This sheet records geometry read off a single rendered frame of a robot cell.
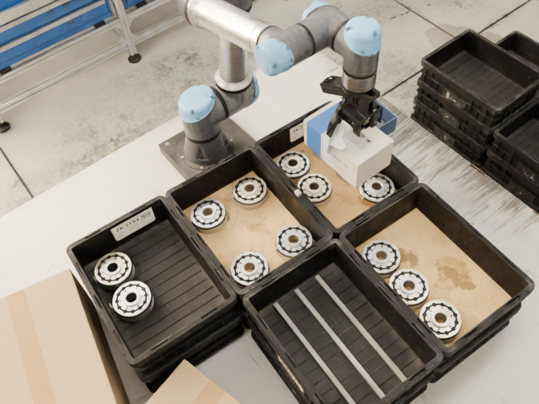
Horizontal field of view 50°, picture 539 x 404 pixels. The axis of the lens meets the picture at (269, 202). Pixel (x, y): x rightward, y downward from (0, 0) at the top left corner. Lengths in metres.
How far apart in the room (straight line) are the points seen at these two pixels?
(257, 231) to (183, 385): 0.48
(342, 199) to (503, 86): 1.13
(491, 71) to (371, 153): 1.33
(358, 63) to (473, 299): 0.70
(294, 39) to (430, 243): 0.72
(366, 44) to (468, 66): 1.50
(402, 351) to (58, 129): 2.34
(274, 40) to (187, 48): 2.36
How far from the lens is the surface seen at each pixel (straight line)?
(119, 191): 1.98
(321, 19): 1.27
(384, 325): 1.51
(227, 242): 1.63
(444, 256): 1.63
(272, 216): 1.66
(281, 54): 1.20
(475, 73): 2.64
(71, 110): 3.37
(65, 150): 3.18
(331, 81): 1.40
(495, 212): 1.91
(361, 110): 1.33
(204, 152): 1.87
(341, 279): 1.56
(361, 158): 1.40
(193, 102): 1.79
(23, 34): 3.21
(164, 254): 1.64
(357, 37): 1.20
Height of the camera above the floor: 2.20
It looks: 54 degrees down
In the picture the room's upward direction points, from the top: 6 degrees counter-clockwise
